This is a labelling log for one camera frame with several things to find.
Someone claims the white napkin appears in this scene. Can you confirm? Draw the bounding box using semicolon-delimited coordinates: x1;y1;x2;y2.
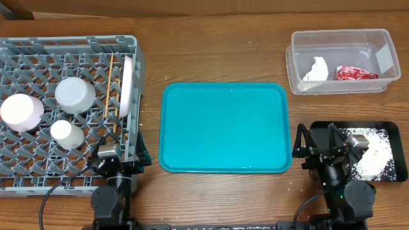
303;56;328;81

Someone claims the clear plastic bin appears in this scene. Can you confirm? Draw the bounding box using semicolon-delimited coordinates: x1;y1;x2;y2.
286;29;401;95

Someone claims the teal serving tray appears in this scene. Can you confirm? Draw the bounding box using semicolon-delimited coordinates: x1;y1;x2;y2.
158;82;292;174

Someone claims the white paper cup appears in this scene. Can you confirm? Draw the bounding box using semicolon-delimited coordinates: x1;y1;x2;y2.
50;120;84;150

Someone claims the grey dishwasher rack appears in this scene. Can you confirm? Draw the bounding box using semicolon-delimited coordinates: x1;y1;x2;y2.
1;35;146;196

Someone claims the red sauce packet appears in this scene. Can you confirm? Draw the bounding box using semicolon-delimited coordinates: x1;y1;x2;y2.
336;65;379;81

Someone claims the black plastic tray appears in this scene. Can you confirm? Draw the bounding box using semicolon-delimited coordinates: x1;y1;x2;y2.
308;120;409;183

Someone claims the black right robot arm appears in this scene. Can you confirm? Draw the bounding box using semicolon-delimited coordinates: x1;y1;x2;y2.
142;123;376;230

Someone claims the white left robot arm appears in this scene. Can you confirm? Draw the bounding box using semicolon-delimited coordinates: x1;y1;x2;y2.
87;137;142;230

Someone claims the grey plastic bowl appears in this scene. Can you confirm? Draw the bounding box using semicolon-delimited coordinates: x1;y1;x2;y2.
55;77;96;114

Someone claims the large white plate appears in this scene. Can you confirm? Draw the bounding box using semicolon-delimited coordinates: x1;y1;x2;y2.
118;56;134;118

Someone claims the small pink bowl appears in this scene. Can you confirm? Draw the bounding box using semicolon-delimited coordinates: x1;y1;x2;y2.
1;93;44;132

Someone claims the pile of white rice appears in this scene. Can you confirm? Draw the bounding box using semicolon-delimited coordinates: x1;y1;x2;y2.
342;128;397;181

